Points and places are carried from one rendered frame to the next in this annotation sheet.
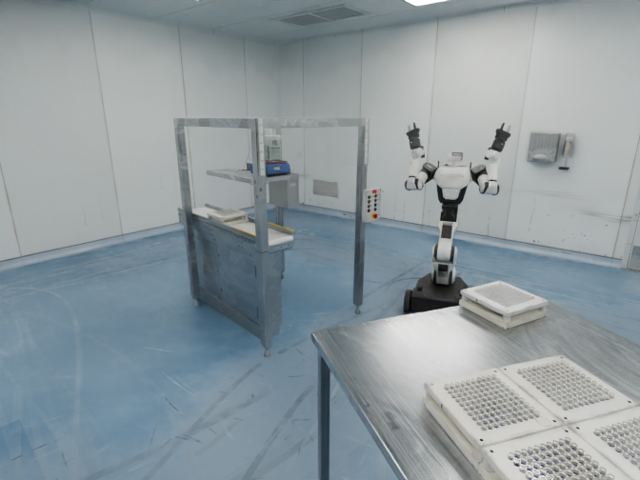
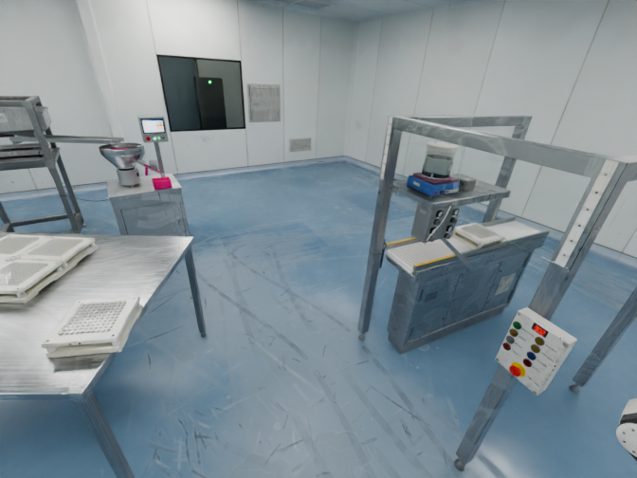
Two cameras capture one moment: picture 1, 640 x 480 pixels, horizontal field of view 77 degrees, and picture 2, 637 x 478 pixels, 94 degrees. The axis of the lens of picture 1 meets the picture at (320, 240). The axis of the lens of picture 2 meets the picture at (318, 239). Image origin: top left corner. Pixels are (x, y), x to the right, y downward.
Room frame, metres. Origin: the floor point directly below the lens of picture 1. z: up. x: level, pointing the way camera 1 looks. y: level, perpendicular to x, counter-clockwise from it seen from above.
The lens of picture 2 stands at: (2.63, -1.37, 1.80)
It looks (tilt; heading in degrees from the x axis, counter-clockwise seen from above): 28 degrees down; 106
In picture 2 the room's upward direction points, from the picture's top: 3 degrees clockwise
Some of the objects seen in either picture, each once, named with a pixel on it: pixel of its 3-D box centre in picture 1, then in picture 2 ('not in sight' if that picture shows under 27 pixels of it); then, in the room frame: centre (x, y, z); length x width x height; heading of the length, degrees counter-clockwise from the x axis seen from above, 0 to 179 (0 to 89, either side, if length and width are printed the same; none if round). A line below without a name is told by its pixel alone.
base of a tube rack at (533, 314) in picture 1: (501, 308); (100, 328); (1.56, -0.78, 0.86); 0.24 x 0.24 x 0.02; 27
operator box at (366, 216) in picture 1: (370, 205); (532, 350); (3.18, -0.41, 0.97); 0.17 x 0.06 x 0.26; 133
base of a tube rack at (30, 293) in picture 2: not in sight; (21, 284); (0.96, -0.69, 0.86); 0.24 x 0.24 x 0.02; 17
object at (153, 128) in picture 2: not in sight; (157, 148); (0.10, 1.18, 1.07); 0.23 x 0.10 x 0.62; 51
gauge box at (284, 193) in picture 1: (283, 191); (435, 219); (2.84, 0.26, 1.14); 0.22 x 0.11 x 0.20; 43
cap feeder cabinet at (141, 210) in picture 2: not in sight; (152, 217); (0.08, 0.93, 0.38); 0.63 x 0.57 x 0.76; 51
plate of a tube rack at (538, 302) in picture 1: (503, 297); (96, 319); (1.56, -0.78, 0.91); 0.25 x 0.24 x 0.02; 117
